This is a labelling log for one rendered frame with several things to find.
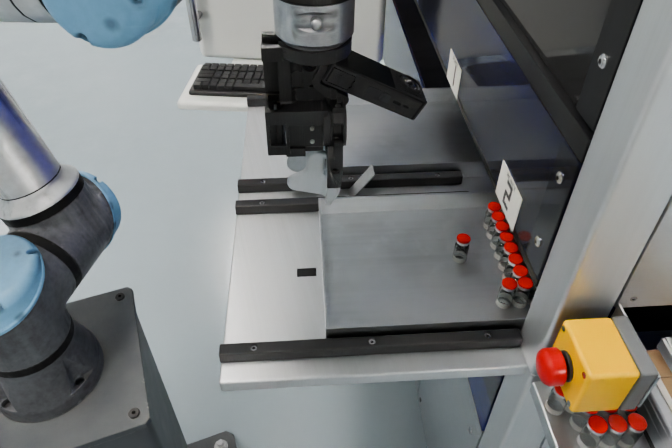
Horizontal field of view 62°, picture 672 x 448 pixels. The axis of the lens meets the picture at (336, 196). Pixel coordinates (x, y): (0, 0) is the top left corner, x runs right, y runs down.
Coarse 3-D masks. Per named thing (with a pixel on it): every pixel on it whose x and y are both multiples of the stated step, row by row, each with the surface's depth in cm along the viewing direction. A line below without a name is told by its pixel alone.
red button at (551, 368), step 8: (544, 352) 59; (552, 352) 59; (560, 352) 59; (536, 360) 61; (544, 360) 59; (552, 360) 58; (560, 360) 58; (536, 368) 61; (544, 368) 59; (552, 368) 58; (560, 368) 58; (544, 376) 59; (552, 376) 58; (560, 376) 58; (552, 384) 59; (560, 384) 59
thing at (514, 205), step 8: (504, 168) 78; (504, 176) 78; (504, 184) 78; (512, 184) 75; (496, 192) 82; (512, 192) 75; (504, 200) 78; (512, 200) 75; (520, 200) 72; (504, 208) 79; (512, 208) 75; (512, 216) 76; (512, 224) 76
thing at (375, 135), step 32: (352, 96) 119; (448, 96) 121; (352, 128) 114; (384, 128) 114; (416, 128) 114; (448, 128) 114; (352, 160) 106; (384, 160) 106; (416, 160) 106; (448, 160) 106; (480, 160) 100
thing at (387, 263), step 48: (480, 192) 94; (336, 240) 90; (384, 240) 90; (432, 240) 90; (480, 240) 90; (336, 288) 82; (384, 288) 82; (432, 288) 82; (480, 288) 82; (336, 336) 74
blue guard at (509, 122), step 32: (448, 0) 105; (448, 32) 106; (480, 32) 87; (480, 64) 87; (512, 64) 74; (480, 96) 88; (512, 96) 74; (480, 128) 89; (512, 128) 75; (544, 128) 65; (512, 160) 75; (544, 160) 65; (576, 160) 57; (544, 192) 65; (544, 224) 66; (544, 256) 66
